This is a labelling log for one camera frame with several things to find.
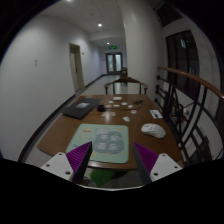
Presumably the small white object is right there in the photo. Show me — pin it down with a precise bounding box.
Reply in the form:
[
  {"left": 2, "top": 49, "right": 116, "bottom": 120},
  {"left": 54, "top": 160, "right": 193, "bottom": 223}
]
[{"left": 123, "top": 117, "right": 130, "bottom": 122}]

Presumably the green exit sign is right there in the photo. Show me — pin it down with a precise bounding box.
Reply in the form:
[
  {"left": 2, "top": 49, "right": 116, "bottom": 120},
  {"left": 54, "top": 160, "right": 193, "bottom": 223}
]
[{"left": 109, "top": 46, "right": 117, "bottom": 50}]

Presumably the white computer mouse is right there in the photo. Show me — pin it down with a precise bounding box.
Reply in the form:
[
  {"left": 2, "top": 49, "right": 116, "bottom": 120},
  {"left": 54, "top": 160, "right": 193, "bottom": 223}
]
[{"left": 141, "top": 123, "right": 166, "bottom": 139}]

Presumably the small black box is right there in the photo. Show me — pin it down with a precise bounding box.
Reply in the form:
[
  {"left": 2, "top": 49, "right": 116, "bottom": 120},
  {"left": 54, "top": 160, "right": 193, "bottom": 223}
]
[{"left": 97, "top": 105, "right": 106, "bottom": 112}]

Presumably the wooden chair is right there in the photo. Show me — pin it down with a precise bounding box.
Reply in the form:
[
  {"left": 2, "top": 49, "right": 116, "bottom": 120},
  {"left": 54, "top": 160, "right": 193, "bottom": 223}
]
[{"left": 104, "top": 77, "right": 148, "bottom": 95}]

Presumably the white rectangular box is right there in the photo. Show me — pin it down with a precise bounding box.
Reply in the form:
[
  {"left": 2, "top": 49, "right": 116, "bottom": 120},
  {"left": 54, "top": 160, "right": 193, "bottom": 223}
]
[{"left": 113, "top": 97, "right": 122, "bottom": 101}]

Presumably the white card with print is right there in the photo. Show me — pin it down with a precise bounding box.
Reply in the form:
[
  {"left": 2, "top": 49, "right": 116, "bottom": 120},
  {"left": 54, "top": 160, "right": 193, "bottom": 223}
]
[{"left": 150, "top": 110, "right": 162, "bottom": 119}]

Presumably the green stool under table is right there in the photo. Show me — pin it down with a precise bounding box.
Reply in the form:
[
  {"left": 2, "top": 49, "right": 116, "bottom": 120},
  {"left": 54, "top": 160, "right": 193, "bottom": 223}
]
[{"left": 90, "top": 169, "right": 116, "bottom": 187}]

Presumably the light green mouse pad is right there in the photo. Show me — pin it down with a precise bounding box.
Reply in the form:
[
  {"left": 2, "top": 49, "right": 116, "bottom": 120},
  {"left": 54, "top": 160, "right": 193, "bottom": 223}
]
[{"left": 66, "top": 124, "right": 129, "bottom": 164}]

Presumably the side doorway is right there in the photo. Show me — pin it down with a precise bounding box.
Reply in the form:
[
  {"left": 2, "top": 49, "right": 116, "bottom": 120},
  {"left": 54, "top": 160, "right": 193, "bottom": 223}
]
[{"left": 69, "top": 43, "right": 84, "bottom": 92}]

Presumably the dark cable bundle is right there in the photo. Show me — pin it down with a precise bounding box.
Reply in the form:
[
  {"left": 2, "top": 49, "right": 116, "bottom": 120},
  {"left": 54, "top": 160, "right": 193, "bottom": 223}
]
[{"left": 131, "top": 99, "right": 146, "bottom": 108}]

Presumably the double glass door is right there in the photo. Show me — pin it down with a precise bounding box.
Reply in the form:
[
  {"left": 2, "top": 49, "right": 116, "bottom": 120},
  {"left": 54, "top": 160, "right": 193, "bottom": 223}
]
[{"left": 106, "top": 52, "right": 123, "bottom": 74}]

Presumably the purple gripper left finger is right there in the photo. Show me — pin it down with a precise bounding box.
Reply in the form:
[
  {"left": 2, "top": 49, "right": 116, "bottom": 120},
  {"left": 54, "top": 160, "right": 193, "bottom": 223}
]
[{"left": 40, "top": 140, "right": 93, "bottom": 184}]

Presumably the black laptop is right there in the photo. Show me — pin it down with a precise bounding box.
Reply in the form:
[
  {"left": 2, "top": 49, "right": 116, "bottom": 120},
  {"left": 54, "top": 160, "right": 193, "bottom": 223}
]
[{"left": 62, "top": 98, "right": 101, "bottom": 119}]

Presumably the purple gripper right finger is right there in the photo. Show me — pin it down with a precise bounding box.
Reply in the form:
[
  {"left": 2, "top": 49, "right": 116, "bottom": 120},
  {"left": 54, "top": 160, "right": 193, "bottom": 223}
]
[{"left": 132, "top": 142, "right": 184, "bottom": 186}]

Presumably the wooden handrail with black railing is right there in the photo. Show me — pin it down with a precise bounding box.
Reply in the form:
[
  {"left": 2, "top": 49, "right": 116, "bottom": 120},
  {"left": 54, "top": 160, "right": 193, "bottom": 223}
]
[{"left": 155, "top": 66, "right": 224, "bottom": 166}]

